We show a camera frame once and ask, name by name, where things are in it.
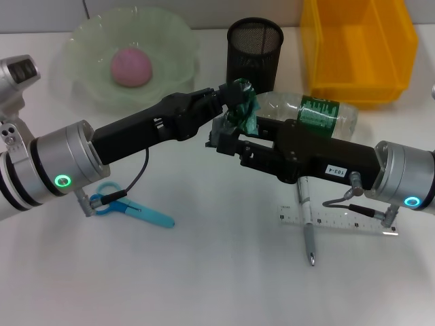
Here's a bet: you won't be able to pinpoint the green plastic wrapper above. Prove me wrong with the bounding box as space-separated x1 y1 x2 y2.
205 77 261 149

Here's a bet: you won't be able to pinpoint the silver pen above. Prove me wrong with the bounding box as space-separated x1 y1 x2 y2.
297 176 317 268

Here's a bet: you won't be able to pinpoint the pink peach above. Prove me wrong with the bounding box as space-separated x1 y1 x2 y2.
110 48 153 88

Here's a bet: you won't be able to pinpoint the translucent green fruit plate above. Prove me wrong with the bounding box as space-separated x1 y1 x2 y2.
50 7 201 115

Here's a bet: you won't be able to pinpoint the clear bottle green label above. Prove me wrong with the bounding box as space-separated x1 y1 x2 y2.
254 91 360 140

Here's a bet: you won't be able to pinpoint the clear plastic ruler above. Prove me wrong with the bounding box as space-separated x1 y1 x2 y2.
278 203 400 237

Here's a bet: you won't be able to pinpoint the black mesh pen holder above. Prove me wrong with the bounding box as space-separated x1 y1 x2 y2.
226 18 284 96

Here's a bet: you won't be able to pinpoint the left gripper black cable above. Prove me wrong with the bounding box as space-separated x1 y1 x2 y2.
80 147 150 217

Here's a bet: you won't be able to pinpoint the yellow plastic bin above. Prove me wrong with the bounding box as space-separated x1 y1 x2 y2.
299 0 419 111

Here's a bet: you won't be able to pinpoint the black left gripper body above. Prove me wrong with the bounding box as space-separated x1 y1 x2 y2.
90 92 208 166

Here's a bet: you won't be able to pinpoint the blue scissors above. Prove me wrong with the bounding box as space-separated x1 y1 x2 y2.
88 181 176 229

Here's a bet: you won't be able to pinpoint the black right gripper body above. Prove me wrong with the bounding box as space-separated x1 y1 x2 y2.
273 118 385 191

